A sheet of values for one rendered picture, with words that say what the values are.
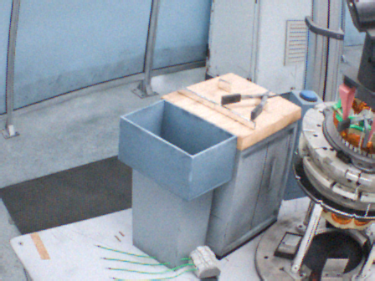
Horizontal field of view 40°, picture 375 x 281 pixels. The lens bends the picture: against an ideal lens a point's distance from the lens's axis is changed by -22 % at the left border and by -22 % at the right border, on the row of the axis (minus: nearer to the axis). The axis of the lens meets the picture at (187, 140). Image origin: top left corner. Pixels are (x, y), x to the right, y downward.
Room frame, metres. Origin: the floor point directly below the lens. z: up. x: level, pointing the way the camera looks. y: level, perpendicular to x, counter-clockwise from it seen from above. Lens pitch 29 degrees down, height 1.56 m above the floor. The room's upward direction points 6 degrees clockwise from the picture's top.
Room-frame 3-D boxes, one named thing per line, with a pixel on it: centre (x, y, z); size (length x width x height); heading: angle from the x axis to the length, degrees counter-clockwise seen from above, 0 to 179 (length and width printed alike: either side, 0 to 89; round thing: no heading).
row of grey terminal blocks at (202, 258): (0.88, -0.05, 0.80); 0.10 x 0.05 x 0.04; 23
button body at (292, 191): (1.19, -0.26, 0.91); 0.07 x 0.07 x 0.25; 19
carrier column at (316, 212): (0.84, -0.25, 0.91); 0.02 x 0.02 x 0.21
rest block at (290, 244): (0.92, -0.23, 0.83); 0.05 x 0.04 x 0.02; 159
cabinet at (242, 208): (1.04, -0.08, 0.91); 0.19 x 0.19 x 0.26; 49
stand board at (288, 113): (1.04, -0.08, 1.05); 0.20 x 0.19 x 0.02; 139
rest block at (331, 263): (0.79, -0.33, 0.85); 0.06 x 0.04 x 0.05; 83
